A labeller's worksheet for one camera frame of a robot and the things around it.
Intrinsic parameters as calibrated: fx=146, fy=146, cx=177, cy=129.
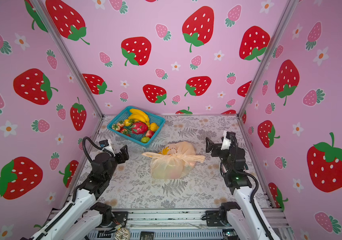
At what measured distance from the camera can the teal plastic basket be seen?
3.38 feet

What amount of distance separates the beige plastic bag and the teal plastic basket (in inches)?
7.2

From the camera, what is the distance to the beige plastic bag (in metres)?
0.84
